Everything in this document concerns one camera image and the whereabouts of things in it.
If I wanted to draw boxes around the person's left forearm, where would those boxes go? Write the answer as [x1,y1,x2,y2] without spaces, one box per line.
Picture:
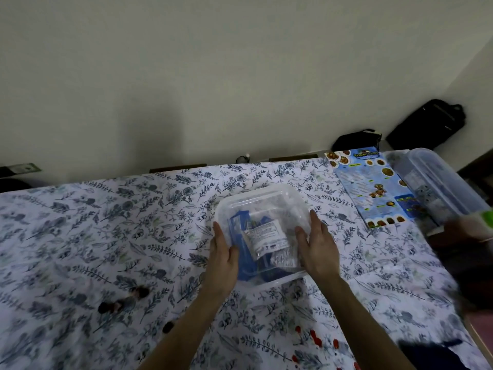
[138,292,232,370]

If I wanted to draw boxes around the brown chair back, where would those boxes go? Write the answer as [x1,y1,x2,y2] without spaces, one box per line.
[149,163,208,174]
[268,154,319,163]

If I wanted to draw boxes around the white labelled packet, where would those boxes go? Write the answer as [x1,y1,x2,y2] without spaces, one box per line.
[244,221,284,255]

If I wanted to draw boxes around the dark cloth item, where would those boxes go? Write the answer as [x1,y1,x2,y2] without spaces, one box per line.
[398,338,473,370]

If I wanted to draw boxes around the blue floral tablecloth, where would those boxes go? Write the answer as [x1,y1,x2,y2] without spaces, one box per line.
[0,149,490,370]

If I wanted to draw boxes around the silvery small packet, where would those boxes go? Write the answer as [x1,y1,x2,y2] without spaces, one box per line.
[269,248,300,269]

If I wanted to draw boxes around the blue plastic pieces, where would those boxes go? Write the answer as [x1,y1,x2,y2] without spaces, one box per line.
[229,212,272,280]

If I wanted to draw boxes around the black backpack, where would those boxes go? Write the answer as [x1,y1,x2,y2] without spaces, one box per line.
[385,98,467,151]

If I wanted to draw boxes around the person's right forearm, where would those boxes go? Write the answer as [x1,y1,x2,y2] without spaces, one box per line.
[320,275,417,370]

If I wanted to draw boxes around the blue food menu leaflet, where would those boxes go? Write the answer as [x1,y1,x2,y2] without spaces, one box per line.
[324,146,428,230]

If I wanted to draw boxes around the person's right hand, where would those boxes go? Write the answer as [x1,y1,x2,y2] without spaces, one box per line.
[295,210,343,283]

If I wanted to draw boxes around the clear lidded storage box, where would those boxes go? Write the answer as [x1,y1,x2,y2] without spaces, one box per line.
[385,148,491,232]

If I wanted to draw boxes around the person's left hand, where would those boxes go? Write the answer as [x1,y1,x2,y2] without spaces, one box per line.
[211,221,241,301]

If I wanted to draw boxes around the small black bag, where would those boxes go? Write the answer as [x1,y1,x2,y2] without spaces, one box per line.
[331,129,383,152]

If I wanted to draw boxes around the clear plastic container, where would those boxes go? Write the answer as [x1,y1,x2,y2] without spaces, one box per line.
[213,183,314,284]

